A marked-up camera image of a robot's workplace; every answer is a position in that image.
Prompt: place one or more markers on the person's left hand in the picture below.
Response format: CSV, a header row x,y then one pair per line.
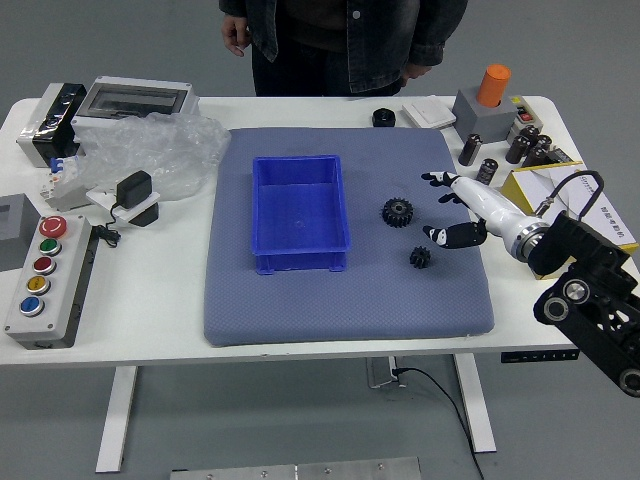
x,y
415,72

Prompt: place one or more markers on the small black gear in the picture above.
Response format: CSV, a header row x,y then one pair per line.
x,y
421,257

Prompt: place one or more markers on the big black gear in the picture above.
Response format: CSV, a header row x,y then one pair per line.
x,y
398,213

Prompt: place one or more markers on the grey push button control box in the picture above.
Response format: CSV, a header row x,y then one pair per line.
x,y
50,285

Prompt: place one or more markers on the grey block holder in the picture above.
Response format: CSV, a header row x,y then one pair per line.
x,y
487,120

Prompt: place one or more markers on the white table leg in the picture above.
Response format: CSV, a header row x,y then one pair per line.
x,y
117,415
475,405

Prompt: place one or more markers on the orange cylinder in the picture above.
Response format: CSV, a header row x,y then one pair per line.
x,y
493,85

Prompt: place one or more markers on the white switch with red button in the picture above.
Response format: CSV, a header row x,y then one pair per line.
x,y
525,112

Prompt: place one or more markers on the person's right hand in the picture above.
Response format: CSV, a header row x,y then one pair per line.
x,y
235,32

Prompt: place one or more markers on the black table control panel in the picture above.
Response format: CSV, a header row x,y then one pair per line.
x,y
540,356

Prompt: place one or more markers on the white and black socket block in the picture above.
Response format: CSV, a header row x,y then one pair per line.
x,y
145,212

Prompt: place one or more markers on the grey under-table power box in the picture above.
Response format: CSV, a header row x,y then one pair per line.
x,y
382,372

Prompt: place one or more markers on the grey square box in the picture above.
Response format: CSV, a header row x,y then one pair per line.
x,y
15,230

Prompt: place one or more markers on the blue-grey padded mat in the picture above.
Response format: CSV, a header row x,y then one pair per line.
x,y
350,310

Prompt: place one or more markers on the person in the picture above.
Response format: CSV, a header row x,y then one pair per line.
x,y
320,40

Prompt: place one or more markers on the silver metal plate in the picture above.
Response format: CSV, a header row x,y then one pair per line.
x,y
295,471

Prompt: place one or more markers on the yellow and white carton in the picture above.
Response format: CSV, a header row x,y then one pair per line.
x,y
530,187

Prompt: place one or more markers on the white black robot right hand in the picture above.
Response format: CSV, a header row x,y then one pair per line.
x,y
492,210

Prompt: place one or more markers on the clear plastic bag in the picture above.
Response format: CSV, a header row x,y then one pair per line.
x,y
165,145

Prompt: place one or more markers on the small black component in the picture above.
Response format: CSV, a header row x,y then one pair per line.
x,y
561,156

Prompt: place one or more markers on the white circuit breaker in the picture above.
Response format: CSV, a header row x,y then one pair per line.
x,y
62,187

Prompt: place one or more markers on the black round knob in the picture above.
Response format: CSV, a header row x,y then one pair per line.
x,y
383,118

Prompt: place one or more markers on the black and grey switch box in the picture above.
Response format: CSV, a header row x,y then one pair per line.
x,y
50,125

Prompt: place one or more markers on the white wall switch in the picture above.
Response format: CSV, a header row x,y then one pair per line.
x,y
429,112

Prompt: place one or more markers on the blue plastic box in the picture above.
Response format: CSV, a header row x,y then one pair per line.
x,y
300,220

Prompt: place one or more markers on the black power adapter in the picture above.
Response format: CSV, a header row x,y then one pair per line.
x,y
134,189

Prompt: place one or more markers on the dark cylindrical capacitor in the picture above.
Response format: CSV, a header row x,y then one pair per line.
x,y
487,172
544,142
530,134
470,149
535,156
517,149

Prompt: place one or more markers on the grey distribution box clear cover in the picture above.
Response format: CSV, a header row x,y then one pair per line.
x,y
135,97

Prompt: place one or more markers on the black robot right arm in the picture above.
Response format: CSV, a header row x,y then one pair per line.
x,y
575,245

